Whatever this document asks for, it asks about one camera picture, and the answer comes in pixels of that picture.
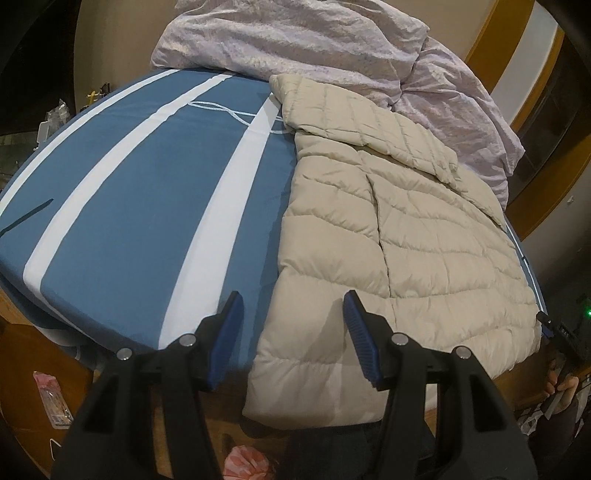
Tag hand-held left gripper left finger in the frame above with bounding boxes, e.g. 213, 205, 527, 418
51, 291, 245, 480

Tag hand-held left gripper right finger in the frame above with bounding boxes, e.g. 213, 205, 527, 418
342, 290, 539, 480

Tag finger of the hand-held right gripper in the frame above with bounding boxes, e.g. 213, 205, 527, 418
536, 311, 557, 340

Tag beige puffer jacket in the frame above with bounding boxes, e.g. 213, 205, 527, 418
242, 74, 542, 431

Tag person's right hand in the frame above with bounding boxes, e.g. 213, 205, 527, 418
545, 357, 581, 412

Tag person's leg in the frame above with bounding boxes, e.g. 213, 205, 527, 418
281, 418, 386, 480

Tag pink patterned cloth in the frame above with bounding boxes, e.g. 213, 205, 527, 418
224, 444, 282, 480

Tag blue white striped bed sheet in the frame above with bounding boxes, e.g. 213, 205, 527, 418
0, 68, 550, 352

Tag pink snack packet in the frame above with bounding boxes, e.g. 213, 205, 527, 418
32, 369, 75, 430

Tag clear plastic bag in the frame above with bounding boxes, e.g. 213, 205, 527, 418
46, 99, 72, 127

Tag lilac crumpled duvet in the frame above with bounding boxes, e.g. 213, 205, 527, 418
151, 0, 526, 210

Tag wooden bed frame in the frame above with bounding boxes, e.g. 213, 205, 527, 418
0, 286, 555, 462

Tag white cord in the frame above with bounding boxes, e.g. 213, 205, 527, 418
187, 99, 296, 136

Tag wooden door frame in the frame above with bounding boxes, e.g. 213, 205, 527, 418
464, 0, 591, 241

